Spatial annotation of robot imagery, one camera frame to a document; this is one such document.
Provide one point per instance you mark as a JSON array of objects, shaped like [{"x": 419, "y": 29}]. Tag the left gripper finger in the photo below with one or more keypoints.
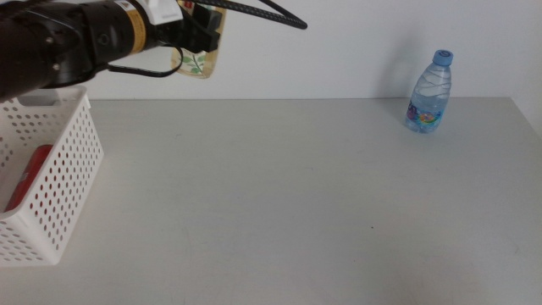
[{"x": 203, "y": 38}]

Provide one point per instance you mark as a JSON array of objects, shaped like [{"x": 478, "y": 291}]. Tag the yellow tea bottle green label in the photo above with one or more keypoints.
[{"x": 195, "y": 63}]

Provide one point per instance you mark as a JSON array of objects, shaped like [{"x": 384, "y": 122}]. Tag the red cola can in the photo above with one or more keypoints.
[{"x": 31, "y": 169}]

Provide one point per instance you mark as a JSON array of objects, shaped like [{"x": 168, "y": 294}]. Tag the clear water bottle blue cap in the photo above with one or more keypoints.
[{"x": 428, "y": 97}]

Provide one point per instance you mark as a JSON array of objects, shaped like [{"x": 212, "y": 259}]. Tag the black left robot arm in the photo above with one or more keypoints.
[{"x": 25, "y": 51}]

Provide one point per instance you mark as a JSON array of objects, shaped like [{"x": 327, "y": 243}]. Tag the white perforated plastic basket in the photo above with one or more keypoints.
[{"x": 80, "y": 97}]

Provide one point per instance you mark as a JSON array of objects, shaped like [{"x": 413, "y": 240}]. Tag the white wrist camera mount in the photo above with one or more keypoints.
[{"x": 163, "y": 10}]

